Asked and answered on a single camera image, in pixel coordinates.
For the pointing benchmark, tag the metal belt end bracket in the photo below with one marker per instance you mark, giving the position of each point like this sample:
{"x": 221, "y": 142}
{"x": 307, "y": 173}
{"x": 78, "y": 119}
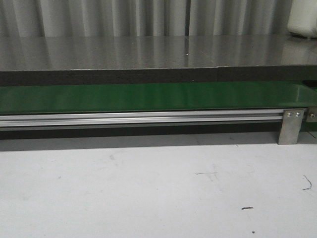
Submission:
{"x": 311, "y": 114}

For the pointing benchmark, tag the metal conveyor support bracket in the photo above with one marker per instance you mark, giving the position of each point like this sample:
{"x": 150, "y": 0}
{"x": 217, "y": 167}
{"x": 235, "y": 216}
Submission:
{"x": 291, "y": 125}

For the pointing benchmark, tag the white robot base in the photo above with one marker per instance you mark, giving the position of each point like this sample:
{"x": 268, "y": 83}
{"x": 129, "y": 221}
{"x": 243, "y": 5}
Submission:
{"x": 303, "y": 18}

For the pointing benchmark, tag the aluminium conveyor side rail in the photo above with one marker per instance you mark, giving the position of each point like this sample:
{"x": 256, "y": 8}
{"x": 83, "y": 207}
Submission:
{"x": 141, "y": 118}

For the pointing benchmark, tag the green conveyor belt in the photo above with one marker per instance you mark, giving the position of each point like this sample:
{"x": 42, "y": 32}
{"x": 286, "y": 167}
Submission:
{"x": 53, "y": 99}

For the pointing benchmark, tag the grey curtain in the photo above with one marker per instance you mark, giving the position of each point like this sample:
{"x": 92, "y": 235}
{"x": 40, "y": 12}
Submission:
{"x": 56, "y": 18}

